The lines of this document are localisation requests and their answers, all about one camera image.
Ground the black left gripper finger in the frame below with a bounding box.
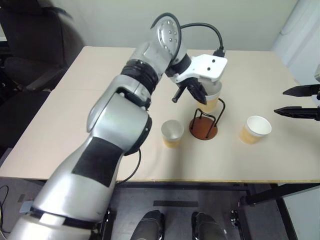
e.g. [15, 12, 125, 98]
[187, 80, 208, 105]
[171, 85, 187, 104]

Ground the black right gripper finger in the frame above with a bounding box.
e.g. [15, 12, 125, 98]
[273, 105, 320, 121]
[282, 84, 320, 97]

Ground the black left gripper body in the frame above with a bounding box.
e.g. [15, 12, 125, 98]
[176, 77, 204, 90]

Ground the white and tan paper cup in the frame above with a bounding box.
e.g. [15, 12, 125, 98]
[239, 115, 273, 146]
[160, 119, 185, 149]
[195, 80, 224, 113]

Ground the black tape strip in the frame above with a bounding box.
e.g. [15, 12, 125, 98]
[152, 199, 200, 208]

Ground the black office chair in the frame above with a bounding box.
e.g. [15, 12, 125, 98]
[0, 0, 85, 94]

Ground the small grey box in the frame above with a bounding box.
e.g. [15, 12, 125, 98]
[20, 199, 35, 214]

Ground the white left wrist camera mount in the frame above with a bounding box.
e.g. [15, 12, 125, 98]
[173, 53, 229, 84]

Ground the black wire cup holder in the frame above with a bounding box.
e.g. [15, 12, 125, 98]
[188, 98, 227, 141]

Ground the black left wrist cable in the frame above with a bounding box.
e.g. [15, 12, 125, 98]
[179, 22, 227, 58]

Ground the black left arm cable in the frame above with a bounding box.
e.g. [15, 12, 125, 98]
[115, 147, 143, 185]

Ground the black table frame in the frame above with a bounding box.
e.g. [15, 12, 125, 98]
[113, 180, 320, 207]

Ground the black floor cable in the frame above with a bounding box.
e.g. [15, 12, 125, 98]
[0, 184, 11, 227]

